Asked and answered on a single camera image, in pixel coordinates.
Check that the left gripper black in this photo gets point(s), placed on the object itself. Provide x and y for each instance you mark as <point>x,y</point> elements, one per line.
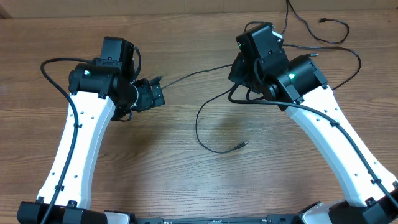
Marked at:
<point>148,101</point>

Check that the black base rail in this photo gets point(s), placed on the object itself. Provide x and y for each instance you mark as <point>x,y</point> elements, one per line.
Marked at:
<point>214,221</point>

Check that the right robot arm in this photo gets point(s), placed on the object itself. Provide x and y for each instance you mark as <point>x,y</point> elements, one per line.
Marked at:
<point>299,88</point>

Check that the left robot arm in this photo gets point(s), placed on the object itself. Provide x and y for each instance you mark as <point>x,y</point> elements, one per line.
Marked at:
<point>100,91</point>

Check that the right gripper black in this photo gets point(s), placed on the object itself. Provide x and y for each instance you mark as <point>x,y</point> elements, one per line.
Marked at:
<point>235,72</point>

